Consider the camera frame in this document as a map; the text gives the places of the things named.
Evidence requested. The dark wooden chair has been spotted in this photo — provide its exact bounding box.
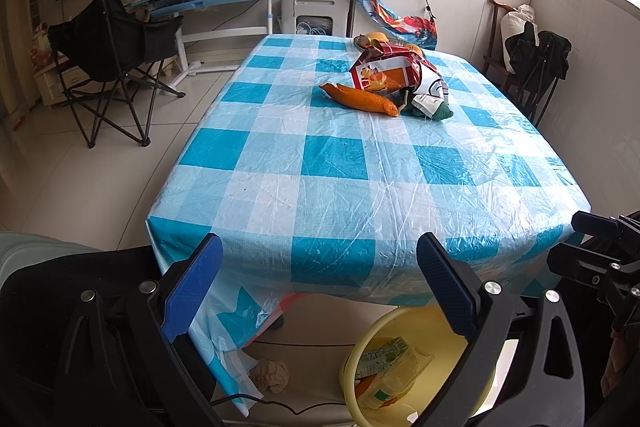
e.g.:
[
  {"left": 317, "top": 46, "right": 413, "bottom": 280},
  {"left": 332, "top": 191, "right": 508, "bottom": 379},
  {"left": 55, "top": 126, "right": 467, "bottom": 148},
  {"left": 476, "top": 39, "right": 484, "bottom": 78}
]
[{"left": 482, "top": 0, "right": 521, "bottom": 92}]

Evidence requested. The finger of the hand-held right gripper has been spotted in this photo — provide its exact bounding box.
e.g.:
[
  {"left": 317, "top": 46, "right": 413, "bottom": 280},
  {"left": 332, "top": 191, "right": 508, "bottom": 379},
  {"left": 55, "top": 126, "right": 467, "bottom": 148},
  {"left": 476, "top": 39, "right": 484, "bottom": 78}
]
[
  {"left": 571, "top": 209, "right": 640, "bottom": 253},
  {"left": 546, "top": 243, "right": 640, "bottom": 333}
]

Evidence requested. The black floor cable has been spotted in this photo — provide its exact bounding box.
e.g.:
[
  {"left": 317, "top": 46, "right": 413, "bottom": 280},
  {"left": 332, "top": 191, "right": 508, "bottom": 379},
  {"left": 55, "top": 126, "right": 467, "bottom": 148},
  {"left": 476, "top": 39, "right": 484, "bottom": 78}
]
[{"left": 210, "top": 394, "right": 351, "bottom": 415}]

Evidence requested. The yellow plastic bucket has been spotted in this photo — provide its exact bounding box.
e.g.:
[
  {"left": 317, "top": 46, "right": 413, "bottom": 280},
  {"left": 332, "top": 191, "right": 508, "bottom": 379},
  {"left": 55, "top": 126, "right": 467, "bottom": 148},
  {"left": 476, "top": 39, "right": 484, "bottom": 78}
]
[{"left": 339, "top": 304, "right": 496, "bottom": 427}]

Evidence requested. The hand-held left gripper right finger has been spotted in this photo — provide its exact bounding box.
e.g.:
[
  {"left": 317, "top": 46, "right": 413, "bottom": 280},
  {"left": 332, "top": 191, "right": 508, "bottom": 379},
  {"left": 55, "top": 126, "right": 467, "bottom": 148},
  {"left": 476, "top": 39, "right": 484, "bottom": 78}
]
[{"left": 415, "top": 232, "right": 586, "bottom": 427}]

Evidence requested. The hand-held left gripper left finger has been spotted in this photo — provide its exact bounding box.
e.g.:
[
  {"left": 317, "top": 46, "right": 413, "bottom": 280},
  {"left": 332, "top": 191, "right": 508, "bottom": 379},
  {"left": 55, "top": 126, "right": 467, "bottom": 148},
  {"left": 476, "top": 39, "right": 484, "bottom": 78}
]
[{"left": 55, "top": 233, "right": 224, "bottom": 427}]

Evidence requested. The folded black chair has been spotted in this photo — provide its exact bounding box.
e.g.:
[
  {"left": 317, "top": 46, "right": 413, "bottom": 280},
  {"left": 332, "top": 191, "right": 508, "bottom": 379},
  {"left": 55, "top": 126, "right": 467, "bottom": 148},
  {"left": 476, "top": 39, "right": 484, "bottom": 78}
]
[{"left": 505, "top": 22, "right": 572, "bottom": 128}]

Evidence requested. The black folding camp chair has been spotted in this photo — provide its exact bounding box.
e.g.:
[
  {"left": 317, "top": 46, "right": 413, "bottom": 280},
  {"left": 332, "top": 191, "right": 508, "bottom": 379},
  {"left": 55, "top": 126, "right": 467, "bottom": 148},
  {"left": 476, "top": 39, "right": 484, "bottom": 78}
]
[{"left": 47, "top": 0, "right": 186, "bottom": 148}]

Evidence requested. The blue white checkered tablecloth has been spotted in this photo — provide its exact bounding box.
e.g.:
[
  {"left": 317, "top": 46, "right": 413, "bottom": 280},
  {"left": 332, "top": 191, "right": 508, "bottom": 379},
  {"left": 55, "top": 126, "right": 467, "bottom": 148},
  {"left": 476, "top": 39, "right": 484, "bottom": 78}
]
[{"left": 145, "top": 34, "right": 592, "bottom": 418}]

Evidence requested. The colourful printed cloth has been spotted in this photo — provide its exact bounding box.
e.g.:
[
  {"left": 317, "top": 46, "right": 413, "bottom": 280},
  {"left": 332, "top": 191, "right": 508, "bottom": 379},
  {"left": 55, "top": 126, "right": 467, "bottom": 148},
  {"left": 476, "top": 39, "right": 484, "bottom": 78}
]
[{"left": 340, "top": 0, "right": 439, "bottom": 51}]

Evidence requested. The white stuffed bag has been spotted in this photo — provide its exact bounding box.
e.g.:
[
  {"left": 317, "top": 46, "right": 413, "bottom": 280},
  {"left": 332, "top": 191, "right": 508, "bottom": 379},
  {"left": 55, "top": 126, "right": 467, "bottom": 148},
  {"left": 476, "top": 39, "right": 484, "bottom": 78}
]
[{"left": 501, "top": 4, "right": 538, "bottom": 75}]

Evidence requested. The green white carton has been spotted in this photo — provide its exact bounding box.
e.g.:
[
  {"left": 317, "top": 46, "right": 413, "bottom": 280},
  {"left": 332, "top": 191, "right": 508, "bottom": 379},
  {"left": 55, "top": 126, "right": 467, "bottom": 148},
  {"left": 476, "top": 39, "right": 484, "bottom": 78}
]
[{"left": 361, "top": 338, "right": 417, "bottom": 370}]

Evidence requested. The crumpled brown paper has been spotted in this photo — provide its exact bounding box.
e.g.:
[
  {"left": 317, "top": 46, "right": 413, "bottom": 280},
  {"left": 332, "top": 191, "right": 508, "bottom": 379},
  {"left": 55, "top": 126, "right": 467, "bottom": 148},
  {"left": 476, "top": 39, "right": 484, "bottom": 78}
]
[{"left": 249, "top": 358, "right": 291, "bottom": 394}]

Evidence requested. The red white snack bag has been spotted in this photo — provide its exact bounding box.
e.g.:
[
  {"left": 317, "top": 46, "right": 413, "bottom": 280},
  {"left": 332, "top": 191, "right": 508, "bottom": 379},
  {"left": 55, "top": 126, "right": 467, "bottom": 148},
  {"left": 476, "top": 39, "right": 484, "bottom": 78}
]
[{"left": 348, "top": 43, "right": 446, "bottom": 115}]

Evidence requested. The white low cabinet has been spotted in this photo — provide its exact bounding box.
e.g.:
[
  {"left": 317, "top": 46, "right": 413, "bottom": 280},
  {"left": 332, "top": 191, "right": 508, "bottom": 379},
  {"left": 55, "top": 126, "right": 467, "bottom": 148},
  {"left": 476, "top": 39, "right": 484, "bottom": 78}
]
[{"left": 32, "top": 27, "right": 81, "bottom": 108}]

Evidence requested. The white box appliance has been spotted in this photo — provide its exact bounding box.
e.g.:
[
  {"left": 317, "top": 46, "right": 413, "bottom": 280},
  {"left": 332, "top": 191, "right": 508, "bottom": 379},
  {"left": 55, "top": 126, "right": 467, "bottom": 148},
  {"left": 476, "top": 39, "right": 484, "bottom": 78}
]
[{"left": 281, "top": 0, "right": 349, "bottom": 38}]

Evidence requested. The green cloth item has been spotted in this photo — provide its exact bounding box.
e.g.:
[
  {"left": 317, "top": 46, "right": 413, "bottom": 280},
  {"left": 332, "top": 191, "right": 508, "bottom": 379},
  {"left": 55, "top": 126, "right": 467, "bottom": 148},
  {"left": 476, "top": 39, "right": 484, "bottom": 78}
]
[{"left": 400, "top": 93, "right": 454, "bottom": 121}]

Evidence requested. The orange textured snack packet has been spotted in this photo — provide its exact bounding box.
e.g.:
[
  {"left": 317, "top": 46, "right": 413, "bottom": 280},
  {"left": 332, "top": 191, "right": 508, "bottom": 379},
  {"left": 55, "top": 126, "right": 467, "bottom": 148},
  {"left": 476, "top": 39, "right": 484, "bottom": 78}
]
[{"left": 319, "top": 82, "right": 401, "bottom": 116}]

